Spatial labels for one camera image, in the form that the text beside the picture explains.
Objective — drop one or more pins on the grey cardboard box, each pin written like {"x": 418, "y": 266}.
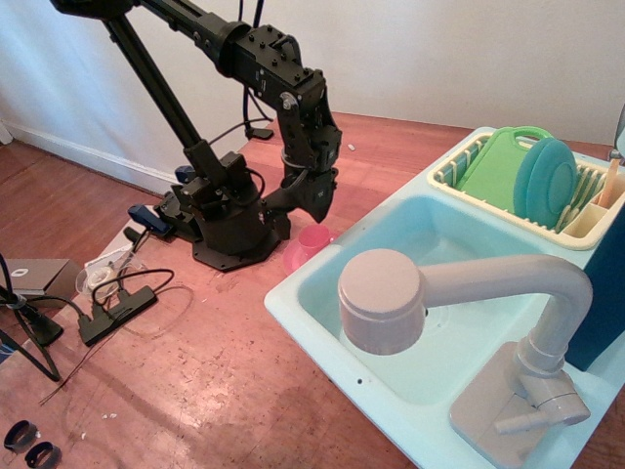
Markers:
{"x": 44, "y": 277}

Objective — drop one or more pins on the clear plastic bag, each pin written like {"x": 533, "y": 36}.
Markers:
{"x": 102, "y": 275}

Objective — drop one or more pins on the light blue toy sink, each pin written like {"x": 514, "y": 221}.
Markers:
{"x": 451, "y": 324}

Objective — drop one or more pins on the black power strip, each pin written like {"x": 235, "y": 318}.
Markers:
{"x": 105, "y": 321}

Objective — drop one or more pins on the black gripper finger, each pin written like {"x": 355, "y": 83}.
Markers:
{"x": 318, "y": 205}

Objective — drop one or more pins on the blue clamp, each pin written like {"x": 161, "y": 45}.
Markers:
{"x": 142, "y": 215}

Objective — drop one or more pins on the pink plastic cup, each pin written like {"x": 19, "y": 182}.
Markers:
{"x": 312, "y": 239}

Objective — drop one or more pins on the cream dish rack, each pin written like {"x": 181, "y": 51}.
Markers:
{"x": 583, "y": 222}

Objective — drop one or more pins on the teal plate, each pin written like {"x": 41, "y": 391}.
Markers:
{"x": 545, "y": 182}

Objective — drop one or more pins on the pink plastic plate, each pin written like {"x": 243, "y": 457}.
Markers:
{"x": 295, "y": 254}

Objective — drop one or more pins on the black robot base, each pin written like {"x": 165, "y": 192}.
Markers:
{"x": 223, "y": 224}

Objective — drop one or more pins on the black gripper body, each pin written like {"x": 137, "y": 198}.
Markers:
{"x": 311, "y": 146}

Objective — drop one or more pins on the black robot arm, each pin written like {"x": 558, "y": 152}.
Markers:
{"x": 262, "y": 59}

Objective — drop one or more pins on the grey toy faucet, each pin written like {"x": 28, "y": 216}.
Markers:
{"x": 523, "y": 390}

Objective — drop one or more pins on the orange utensil in rack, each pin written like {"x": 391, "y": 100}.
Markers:
{"x": 610, "y": 178}

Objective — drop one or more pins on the green cutting board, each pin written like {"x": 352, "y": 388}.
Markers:
{"x": 492, "y": 174}

